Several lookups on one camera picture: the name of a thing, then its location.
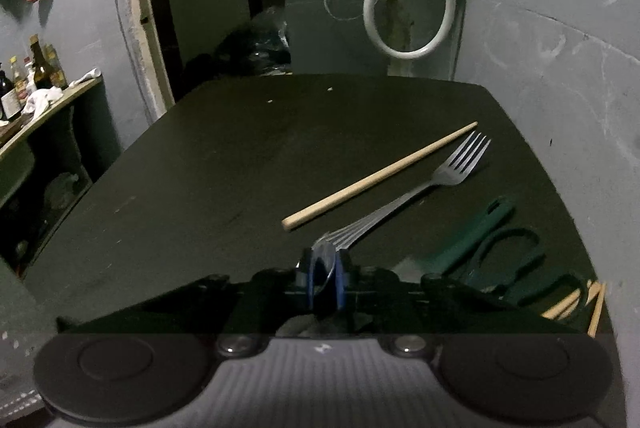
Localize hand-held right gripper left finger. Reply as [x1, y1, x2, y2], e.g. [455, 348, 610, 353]
[57, 249, 323, 356]

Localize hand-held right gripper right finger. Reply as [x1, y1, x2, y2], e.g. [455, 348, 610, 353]
[332, 250, 588, 356]

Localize green handled knife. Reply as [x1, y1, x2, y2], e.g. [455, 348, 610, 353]
[392, 197, 517, 281]

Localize metal fork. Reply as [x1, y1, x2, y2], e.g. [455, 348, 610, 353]
[312, 132, 492, 256]

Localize green handled scissors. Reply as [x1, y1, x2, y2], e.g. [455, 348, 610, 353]
[452, 227, 587, 309]

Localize grey cabinet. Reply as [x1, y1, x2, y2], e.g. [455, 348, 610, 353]
[285, 0, 392, 76]

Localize black garbage bag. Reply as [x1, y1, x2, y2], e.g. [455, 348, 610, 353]
[215, 6, 292, 76]

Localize white tube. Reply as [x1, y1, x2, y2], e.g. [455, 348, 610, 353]
[67, 68, 104, 89]

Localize wooden counter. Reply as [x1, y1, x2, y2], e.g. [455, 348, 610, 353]
[0, 75, 104, 259]

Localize white cloth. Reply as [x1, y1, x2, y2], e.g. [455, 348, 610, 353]
[20, 88, 64, 119]

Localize dark glass bottle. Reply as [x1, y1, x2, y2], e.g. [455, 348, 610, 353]
[27, 35, 56, 91]

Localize red label sauce bottle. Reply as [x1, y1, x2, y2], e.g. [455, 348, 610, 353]
[8, 55, 29, 106]

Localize white cable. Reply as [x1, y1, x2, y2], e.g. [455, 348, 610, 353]
[323, 0, 367, 21]

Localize white door frame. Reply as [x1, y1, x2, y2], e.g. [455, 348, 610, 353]
[112, 0, 177, 125]

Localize grey power cable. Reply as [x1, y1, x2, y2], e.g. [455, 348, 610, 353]
[102, 0, 152, 119]

